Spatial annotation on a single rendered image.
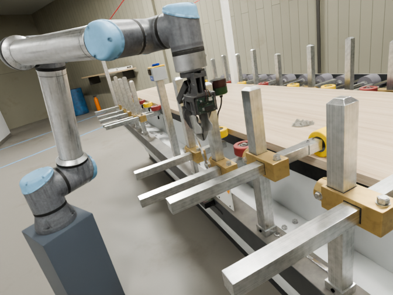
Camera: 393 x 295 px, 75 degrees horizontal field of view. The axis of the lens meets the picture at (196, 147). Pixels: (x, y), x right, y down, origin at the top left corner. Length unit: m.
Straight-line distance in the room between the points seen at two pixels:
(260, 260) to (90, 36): 0.60
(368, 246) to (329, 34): 4.11
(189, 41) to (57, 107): 0.76
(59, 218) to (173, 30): 1.03
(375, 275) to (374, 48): 4.07
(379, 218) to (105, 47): 0.64
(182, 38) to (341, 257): 0.61
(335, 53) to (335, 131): 4.30
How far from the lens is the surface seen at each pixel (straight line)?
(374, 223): 0.53
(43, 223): 1.43
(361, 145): 0.92
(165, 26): 0.73
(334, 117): 0.49
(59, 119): 1.30
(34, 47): 0.96
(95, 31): 0.69
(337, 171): 0.53
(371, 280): 0.88
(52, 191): 1.37
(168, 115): 1.37
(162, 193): 0.85
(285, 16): 4.94
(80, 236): 1.44
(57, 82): 1.25
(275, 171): 0.66
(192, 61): 0.70
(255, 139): 0.69
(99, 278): 1.60
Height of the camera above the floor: 1.26
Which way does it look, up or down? 21 degrees down
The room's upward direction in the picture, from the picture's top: 12 degrees counter-clockwise
